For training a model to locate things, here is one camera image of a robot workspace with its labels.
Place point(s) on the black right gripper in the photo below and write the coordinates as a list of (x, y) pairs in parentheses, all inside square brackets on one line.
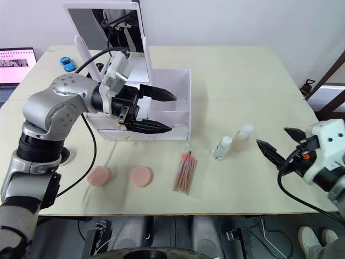
[(300, 159)]

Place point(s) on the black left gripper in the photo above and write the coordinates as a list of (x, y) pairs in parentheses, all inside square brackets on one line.
[(126, 103)]

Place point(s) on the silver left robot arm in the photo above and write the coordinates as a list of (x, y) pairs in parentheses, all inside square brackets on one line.
[(51, 108)]

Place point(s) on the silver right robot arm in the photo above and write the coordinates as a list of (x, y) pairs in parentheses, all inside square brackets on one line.
[(335, 189)]

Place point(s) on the white makeup organizer with mirror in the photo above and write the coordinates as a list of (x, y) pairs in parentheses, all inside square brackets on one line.
[(151, 89)]

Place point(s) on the pink round makeup sponge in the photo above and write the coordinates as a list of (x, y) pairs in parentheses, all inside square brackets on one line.
[(141, 177), (98, 175)]

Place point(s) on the brush set in clear pouch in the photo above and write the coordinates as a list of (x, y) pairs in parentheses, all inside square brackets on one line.
[(190, 170)]

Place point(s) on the beige foundation bottle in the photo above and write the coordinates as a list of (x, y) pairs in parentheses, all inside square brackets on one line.
[(242, 138)]

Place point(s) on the small clear bottle white cap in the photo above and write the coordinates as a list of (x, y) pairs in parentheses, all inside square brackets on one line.
[(222, 148)]

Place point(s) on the blue toy car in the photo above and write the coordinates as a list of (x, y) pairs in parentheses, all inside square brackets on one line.
[(67, 63)]

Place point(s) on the white sneaker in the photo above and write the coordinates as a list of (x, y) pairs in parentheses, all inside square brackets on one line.
[(329, 237), (310, 240)]

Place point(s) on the grey rounded robot foot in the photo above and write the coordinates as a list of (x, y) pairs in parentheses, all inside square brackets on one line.
[(206, 233), (129, 234)]

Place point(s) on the laptop with pink screen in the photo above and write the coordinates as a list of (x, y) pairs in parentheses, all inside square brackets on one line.
[(16, 66)]

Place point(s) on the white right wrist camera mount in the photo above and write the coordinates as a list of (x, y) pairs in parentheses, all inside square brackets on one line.
[(327, 145)]

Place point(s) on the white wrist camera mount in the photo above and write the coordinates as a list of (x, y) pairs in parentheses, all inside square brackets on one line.
[(327, 145), (114, 78)]

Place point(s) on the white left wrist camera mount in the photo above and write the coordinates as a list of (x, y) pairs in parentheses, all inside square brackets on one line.
[(114, 78)]

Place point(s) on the dark wooden frame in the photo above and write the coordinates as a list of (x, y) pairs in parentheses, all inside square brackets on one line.
[(327, 81)]

